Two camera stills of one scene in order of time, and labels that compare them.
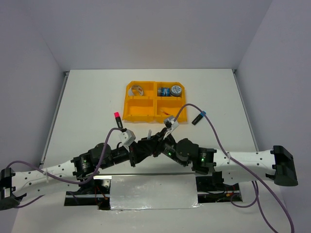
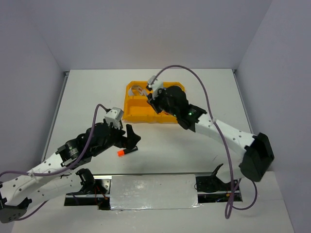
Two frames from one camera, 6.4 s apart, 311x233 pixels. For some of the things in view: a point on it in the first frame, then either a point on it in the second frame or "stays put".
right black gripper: (160, 136) → (153, 101)
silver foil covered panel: (155, 191) stays put
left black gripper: (136, 155) → (129, 141)
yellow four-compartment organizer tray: (154, 101) stays put
